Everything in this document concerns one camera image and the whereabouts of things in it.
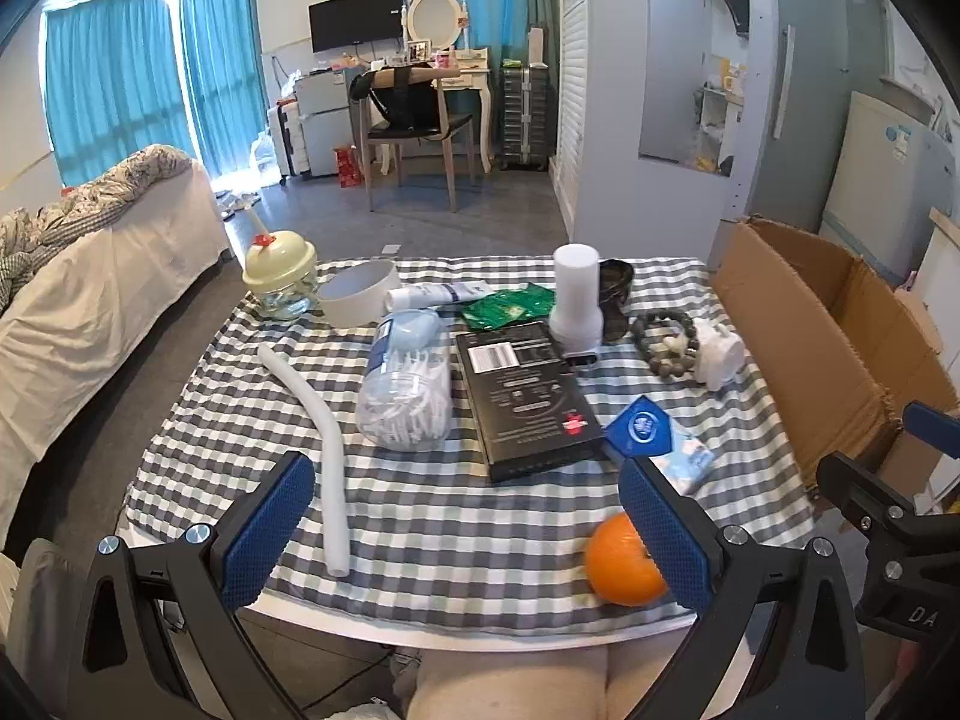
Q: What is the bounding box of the brown cardboard box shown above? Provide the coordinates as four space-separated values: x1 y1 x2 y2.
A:
709 216 960 511

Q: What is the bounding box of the yellow-lid glass jar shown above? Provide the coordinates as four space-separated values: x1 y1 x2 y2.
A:
241 211 320 323

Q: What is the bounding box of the blue tissue packet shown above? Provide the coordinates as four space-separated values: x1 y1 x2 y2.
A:
602 394 713 497

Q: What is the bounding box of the person's right leg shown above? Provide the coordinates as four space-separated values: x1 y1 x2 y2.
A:
606 622 702 720

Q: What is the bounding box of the dark glass jar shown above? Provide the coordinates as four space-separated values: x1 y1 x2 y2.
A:
598 259 637 342

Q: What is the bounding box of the patterned grey blanket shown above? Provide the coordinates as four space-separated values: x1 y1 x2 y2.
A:
0 144 197 301

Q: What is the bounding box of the wooden chair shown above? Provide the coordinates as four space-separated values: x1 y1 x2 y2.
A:
365 67 481 212

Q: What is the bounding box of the white bowl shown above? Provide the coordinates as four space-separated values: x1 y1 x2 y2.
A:
319 259 401 329

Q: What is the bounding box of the white squeeze tube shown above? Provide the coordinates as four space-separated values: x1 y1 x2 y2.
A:
385 281 496 314

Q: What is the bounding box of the orange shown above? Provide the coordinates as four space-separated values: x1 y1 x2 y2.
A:
583 511 668 607

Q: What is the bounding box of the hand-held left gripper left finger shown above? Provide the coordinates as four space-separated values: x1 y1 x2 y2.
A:
71 451 317 720

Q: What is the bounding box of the grey checkered tablecloth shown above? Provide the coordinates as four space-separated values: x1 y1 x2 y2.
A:
124 255 818 642

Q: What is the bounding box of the black bag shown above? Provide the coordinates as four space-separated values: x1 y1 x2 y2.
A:
349 66 443 128

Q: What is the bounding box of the clear cotton swab container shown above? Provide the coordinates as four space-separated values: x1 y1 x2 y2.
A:
356 310 455 453

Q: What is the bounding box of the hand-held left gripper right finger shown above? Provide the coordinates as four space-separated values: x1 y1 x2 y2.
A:
619 456 871 720

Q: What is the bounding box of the frosted glass door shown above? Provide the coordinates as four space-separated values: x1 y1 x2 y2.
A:
750 0 852 222

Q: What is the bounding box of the clear water jug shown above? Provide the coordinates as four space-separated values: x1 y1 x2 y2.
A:
249 131 282 187

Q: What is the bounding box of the ribbed dark suitcase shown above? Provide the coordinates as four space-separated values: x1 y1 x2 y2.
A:
499 64 557 172

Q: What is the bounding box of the white dressing table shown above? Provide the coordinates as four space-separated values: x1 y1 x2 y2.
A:
360 49 496 173

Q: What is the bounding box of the white mini fridge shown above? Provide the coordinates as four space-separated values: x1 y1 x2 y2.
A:
294 75 361 179

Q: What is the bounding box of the white bed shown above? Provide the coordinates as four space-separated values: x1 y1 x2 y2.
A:
0 146 230 563

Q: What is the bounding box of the black television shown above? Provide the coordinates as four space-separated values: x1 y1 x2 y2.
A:
309 0 404 53

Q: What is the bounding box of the white refrigerator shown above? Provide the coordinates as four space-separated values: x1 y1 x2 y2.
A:
819 90 960 287

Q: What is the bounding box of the oval white mirror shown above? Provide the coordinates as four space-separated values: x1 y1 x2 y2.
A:
407 0 462 46

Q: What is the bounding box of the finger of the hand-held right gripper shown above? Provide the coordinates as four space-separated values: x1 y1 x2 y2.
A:
816 451 922 541
902 402 960 460

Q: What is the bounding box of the white cylindrical bottle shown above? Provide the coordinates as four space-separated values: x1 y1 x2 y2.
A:
547 244 605 353

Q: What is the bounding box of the black box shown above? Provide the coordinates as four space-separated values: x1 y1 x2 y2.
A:
455 321 607 485

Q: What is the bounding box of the white louvred door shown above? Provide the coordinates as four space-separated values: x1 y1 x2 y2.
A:
551 0 593 241

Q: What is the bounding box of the green packet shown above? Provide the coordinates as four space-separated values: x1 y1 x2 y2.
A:
459 283 556 331

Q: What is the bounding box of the white foam tube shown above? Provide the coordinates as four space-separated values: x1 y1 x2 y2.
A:
257 345 353 578

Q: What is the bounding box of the grey bead bracelet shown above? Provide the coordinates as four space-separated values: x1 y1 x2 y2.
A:
630 311 702 380

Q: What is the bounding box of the rectangular wall mirror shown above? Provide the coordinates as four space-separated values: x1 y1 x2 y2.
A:
637 0 747 177

